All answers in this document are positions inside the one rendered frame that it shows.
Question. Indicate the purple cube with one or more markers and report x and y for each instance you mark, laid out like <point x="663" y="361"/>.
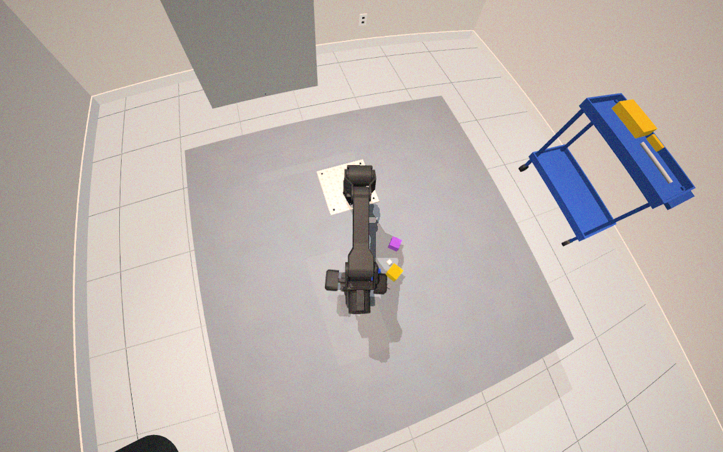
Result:
<point x="394" y="244"/>

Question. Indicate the yellow cube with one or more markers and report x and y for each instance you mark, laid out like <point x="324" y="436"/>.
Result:
<point x="394" y="272"/>

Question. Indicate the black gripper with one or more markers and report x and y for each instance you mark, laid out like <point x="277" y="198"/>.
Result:
<point x="332" y="281"/>

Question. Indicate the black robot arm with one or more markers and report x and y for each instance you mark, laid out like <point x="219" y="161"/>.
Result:
<point x="358" y="185"/>

